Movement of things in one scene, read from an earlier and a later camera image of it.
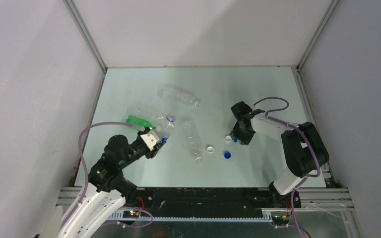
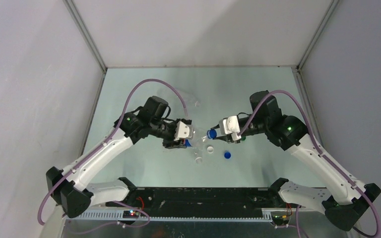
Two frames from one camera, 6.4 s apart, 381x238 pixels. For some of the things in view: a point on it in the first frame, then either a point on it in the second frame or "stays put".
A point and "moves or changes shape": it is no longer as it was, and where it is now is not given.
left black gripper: (151, 153) → (171, 143)
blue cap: (227, 155) stays put
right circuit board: (281, 220) stays put
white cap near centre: (210, 149) stays put
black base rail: (202, 199) stays put
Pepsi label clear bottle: (165, 125) moves or changes shape
